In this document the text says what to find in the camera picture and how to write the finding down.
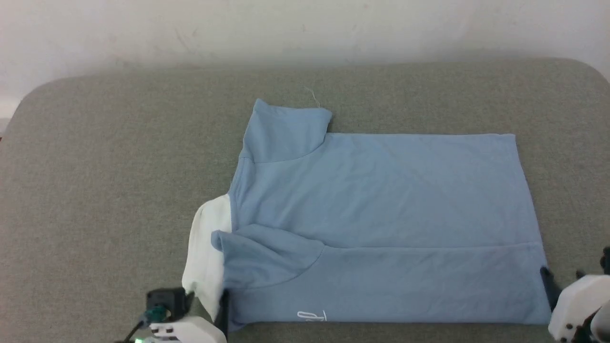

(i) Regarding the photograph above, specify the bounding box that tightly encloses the teal-plug left gripper cable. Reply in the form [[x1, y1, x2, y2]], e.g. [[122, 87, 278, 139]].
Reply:
[[123, 306, 168, 343]]

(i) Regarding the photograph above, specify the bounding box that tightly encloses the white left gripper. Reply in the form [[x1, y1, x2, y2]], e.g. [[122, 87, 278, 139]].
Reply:
[[148, 289, 231, 343]]

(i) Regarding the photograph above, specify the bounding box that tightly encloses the grey fabric sofa cushion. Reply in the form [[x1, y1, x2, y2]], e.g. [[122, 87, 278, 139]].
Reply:
[[0, 57, 610, 343]]

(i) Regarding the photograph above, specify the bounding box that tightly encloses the light blue white-collared shirt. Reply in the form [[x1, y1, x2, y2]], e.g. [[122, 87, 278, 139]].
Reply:
[[182, 87, 553, 332]]

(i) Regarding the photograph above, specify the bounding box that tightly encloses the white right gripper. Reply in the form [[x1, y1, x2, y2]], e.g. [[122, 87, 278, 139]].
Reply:
[[539, 266, 610, 342]]

